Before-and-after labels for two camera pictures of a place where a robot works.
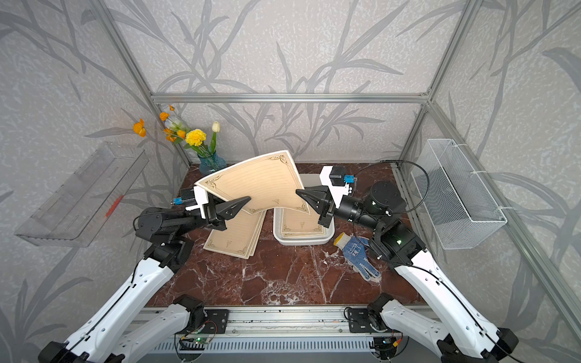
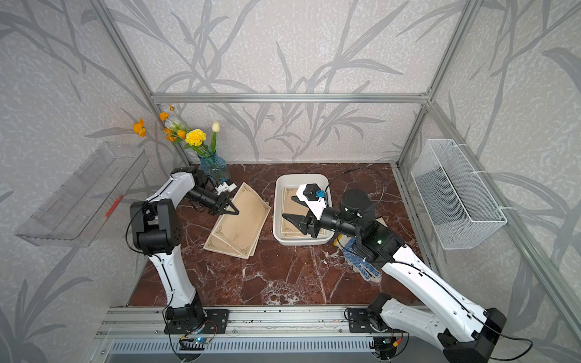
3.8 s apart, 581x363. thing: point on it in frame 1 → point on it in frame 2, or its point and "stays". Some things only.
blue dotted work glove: x=355 y=249 stays
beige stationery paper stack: x=295 y=224 stays
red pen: x=113 y=207 stays
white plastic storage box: x=307 y=180 stays
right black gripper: x=324 y=201 → x=304 y=224
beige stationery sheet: x=271 y=180 → x=240 y=231
